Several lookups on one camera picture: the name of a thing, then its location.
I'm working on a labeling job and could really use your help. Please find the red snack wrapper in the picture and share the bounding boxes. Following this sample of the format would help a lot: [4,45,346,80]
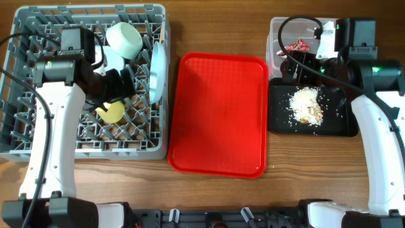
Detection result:
[284,39,311,53]

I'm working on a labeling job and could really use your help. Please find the light blue bowl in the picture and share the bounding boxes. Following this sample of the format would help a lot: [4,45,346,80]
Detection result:
[94,46,125,76]

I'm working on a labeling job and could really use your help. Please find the yellow plastic cup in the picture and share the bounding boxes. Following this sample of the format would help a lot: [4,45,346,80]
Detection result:
[96,101,125,124]

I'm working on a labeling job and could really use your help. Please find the rice food waste pile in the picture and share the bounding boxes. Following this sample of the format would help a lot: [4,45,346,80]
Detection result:
[287,87,323,127]

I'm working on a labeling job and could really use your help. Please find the green bowl with rice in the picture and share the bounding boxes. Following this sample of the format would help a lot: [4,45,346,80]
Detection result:
[106,22,143,60]

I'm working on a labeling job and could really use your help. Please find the light blue round plate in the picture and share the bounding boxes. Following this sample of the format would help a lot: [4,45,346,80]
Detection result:
[149,42,167,104]

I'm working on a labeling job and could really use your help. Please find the wooden chopstick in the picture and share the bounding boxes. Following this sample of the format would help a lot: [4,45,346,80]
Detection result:
[159,27,164,44]

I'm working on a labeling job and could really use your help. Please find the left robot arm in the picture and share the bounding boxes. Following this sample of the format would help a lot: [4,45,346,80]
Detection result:
[2,27,142,227]

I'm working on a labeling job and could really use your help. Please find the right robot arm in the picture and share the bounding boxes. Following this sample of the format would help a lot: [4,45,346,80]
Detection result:
[282,18,404,227]

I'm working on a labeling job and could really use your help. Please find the clear plastic waste bin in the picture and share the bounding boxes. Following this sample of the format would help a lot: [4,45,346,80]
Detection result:
[265,16,377,80]

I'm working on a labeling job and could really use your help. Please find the black waste bin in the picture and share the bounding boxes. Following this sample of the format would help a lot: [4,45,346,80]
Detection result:
[268,78,359,137]

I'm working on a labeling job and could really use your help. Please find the grey dishwasher rack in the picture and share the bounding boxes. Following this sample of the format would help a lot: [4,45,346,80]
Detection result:
[1,4,170,162]

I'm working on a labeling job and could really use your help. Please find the red serving tray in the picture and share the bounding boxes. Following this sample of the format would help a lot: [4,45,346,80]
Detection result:
[168,52,268,179]

